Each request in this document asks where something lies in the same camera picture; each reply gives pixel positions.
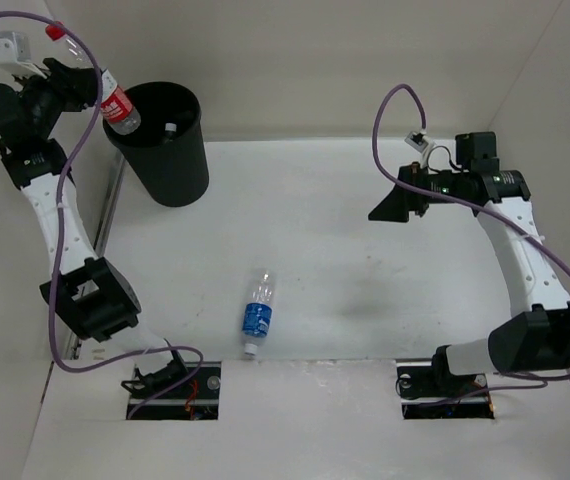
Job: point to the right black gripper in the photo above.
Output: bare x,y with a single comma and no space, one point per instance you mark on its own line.
397,205

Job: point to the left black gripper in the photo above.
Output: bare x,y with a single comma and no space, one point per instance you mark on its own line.
81,84

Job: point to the red-capped red-label bottle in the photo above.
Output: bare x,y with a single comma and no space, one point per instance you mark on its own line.
116,107

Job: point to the blue-label clear bottle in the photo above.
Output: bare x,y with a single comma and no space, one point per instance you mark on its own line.
258,311

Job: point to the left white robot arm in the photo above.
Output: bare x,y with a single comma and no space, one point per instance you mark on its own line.
85,291

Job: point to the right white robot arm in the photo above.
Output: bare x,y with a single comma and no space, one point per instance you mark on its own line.
537,337

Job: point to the black plastic waste bin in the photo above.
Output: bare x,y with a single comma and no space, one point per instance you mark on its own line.
174,174

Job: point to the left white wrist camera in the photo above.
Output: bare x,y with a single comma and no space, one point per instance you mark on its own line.
15,56

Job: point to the right aluminium frame rail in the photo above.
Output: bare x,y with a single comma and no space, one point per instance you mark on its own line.
484,153

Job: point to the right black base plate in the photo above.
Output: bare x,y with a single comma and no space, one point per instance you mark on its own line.
423,397

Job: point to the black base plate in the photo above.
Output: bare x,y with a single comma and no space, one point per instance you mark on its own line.
423,397
196,399

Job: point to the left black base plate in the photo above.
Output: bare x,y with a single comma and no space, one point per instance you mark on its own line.
196,399

